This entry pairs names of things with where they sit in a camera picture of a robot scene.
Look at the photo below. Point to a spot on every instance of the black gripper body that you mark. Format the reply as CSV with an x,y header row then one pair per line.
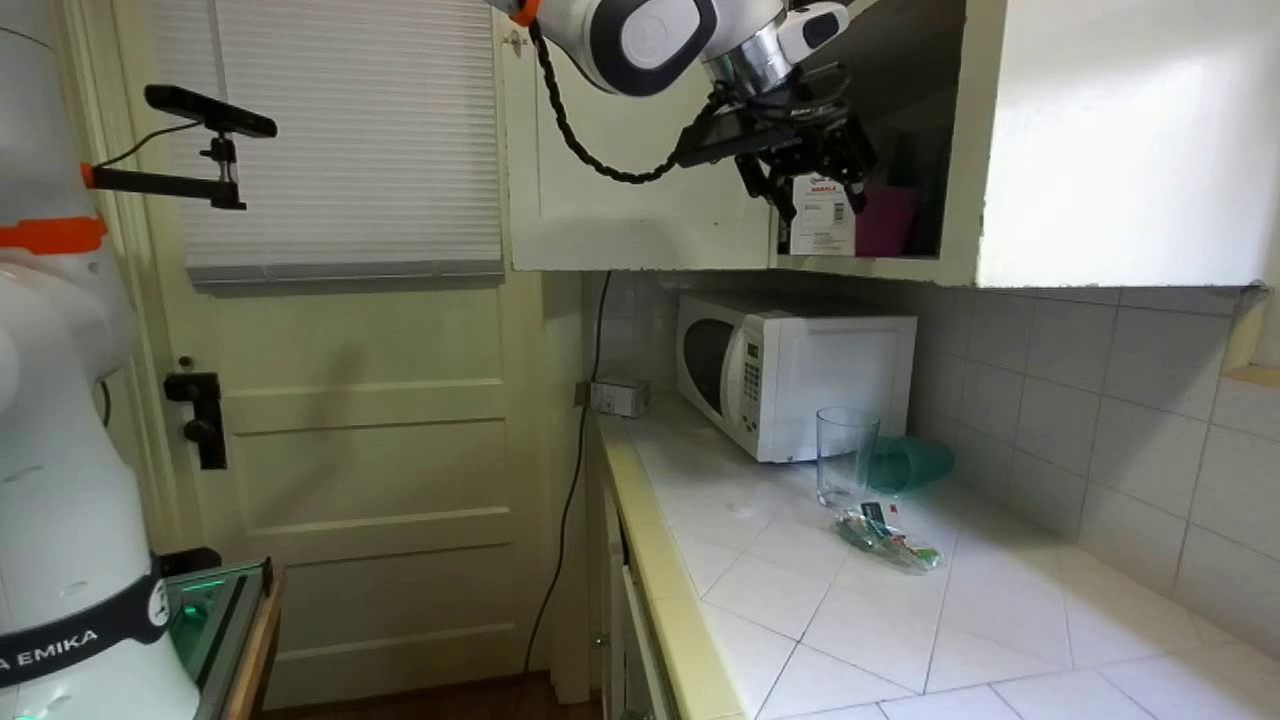
x,y
781,136

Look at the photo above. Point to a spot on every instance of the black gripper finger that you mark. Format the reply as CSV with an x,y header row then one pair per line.
x,y
854,186
778,192

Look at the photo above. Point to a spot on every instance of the magenta plastic cup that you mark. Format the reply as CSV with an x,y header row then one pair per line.
x,y
885,221

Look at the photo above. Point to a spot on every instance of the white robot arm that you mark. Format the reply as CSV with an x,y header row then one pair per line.
x,y
753,48

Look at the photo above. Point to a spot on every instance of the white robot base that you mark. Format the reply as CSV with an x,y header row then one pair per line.
x,y
80,607

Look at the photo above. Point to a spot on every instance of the white cardboard box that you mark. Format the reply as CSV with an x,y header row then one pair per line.
x,y
824,221

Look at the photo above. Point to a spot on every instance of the white microwave oven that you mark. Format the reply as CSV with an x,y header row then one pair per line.
x,y
766,374

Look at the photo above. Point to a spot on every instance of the clear drinking glass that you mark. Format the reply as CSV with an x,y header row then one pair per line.
x,y
842,443

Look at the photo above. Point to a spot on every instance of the green plastic cup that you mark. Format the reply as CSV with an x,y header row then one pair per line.
x,y
902,463

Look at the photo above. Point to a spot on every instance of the green snack packet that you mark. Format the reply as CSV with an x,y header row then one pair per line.
x,y
871,528

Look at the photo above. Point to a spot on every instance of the white window blind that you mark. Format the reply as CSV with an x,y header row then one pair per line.
x,y
384,164

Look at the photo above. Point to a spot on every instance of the cream panel door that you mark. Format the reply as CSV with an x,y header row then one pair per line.
x,y
399,448

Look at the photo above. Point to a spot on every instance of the black door latch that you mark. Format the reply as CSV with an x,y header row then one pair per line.
x,y
204,427

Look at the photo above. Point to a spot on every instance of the cream wall cabinet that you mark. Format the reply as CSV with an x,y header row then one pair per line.
x,y
1054,144

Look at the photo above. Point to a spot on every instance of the wall power outlet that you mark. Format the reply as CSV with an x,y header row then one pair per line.
x,y
619,396

